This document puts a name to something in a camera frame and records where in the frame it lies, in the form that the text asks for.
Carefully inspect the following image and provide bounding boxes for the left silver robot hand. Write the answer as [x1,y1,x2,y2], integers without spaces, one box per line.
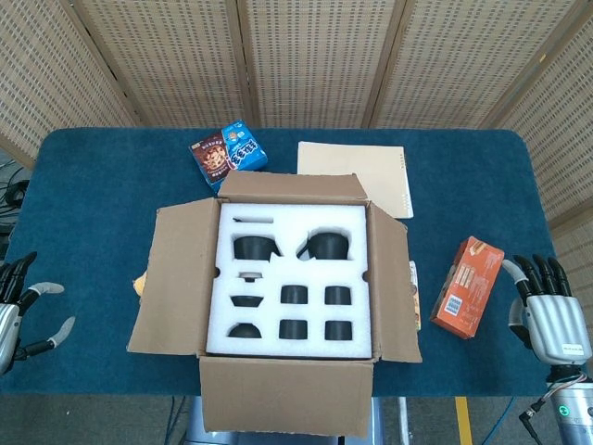
[0,251,77,376]

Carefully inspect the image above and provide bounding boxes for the green and red snack box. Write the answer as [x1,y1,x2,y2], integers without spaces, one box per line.
[409,261,423,331]

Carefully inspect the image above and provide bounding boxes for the black floor cable bundle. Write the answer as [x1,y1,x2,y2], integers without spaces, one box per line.
[0,157,32,222]

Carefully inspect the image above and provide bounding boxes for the white foam insert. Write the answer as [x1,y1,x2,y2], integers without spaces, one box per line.
[205,202,375,361]

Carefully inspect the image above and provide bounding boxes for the black tea bowl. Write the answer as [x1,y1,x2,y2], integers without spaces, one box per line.
[226,322,264,339]

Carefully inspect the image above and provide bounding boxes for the blue cookie box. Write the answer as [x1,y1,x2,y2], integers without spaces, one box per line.
[188,120,270,195]

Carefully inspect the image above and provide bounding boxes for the beige spiral notebook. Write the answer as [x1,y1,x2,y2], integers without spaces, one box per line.
[296,141,414,219]

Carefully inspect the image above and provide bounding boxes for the orange snack box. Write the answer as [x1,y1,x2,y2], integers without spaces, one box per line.
[429,235,506,340]

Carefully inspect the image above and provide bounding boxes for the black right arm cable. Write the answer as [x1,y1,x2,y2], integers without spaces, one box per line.
[518,393,560,445]

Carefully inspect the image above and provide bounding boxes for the black tea cup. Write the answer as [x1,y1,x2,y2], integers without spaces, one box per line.
[280,285,310,306]
[278,318,309,340]
[323,286,352,306]
[323,320,354,342]

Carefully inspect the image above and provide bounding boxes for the blue table cloth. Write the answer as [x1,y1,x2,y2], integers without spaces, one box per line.
[0,128,585,399]

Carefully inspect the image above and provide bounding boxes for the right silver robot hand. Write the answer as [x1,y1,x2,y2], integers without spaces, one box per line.
[502,253,593,384]

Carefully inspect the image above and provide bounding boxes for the red cardboard shipping box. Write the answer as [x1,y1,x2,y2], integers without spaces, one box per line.
[125,170,423,439]

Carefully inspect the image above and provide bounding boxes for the white table leg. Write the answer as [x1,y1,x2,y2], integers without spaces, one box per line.
[397,397,412,445]

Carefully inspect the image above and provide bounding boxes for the woven folding screen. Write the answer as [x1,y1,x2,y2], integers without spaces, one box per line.
[0,0,593,361]

